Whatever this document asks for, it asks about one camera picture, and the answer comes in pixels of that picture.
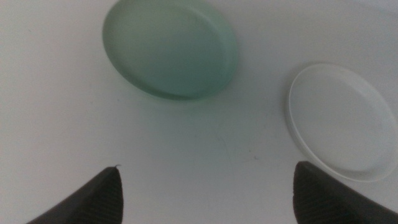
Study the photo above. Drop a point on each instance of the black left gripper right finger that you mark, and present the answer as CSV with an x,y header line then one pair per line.
x,y
323,199

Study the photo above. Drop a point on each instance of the pale green shallow bowl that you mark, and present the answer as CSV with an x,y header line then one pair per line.
x,y
168,49

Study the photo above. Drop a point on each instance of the white shallow bowl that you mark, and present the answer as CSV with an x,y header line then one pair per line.
x,y
342,121

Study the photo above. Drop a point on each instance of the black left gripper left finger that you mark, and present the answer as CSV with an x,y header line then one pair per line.
x,y
99,199

